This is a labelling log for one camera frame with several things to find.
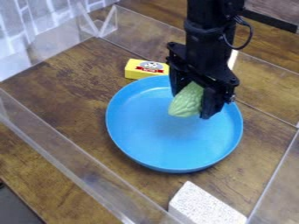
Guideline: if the white speckled foam block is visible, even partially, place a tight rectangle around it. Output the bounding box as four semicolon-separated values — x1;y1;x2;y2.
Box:
168;181;246;224

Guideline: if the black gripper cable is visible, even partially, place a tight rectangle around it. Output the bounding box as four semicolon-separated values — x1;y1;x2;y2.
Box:
221;15;254;51

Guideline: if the green bumpy gourd toy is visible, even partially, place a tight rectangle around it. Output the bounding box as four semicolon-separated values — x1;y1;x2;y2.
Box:
168;81;202;117

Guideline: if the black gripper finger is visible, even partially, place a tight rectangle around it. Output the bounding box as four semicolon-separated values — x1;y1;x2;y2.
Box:
200;87;234;119
169;62;190;95

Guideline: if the white sheer curtain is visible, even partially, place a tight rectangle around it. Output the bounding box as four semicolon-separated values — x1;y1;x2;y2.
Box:
0;0;98;81

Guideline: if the blue round tray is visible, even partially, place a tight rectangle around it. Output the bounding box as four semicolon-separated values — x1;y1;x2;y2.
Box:
105;76;242;173

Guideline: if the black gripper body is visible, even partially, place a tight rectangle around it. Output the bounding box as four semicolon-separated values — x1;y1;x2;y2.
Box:
166;0;240;88

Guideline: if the clear acrylic enclosure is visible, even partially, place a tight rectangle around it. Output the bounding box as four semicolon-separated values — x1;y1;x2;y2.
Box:
0;0;299;224

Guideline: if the yellow rectangular block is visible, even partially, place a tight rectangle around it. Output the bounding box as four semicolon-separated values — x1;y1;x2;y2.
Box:
125;59;169;80

